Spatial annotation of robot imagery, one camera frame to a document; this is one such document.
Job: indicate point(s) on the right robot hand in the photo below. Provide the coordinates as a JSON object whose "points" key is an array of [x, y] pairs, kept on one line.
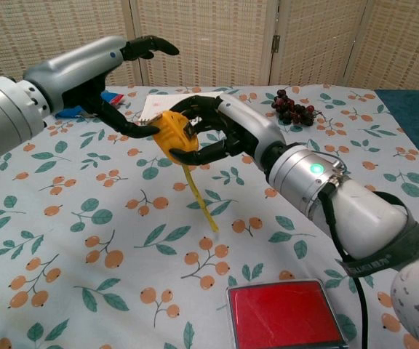
{"points": [[249, 123]]}

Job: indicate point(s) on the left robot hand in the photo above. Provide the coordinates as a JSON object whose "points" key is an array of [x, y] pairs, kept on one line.
{"points": [[71, 71]]}

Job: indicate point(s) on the yellow tape measure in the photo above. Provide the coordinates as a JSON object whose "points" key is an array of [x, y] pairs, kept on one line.
{"points": [[173, 134]]}

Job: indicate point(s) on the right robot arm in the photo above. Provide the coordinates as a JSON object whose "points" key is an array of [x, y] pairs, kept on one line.
{"points": [[362, 211]]}

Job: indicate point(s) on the dark purple grape bunch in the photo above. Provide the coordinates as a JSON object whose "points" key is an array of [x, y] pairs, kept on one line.
{"points": [[293, 109]]}

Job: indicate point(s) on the blue snack bag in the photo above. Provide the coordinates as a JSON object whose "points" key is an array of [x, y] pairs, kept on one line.
{"points": [[113, 98]]}

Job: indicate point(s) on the white spiral notebook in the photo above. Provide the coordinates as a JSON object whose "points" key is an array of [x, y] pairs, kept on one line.
{"points": [[162, 103]]}

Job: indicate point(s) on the woven bamboo folding screen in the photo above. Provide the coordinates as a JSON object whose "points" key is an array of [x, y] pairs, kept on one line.
{"points": [[213, 40]]}

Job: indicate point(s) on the floral patterned tablecloth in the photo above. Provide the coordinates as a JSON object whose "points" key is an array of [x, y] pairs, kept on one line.
{"points": [[104, 218]]}

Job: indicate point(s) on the blue felt table cover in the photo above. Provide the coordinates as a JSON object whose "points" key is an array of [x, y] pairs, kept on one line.
{"points": [[413, 116]]}

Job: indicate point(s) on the red ink pad case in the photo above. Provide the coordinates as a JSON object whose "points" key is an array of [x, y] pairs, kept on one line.
{"points": [[282, 316]]}

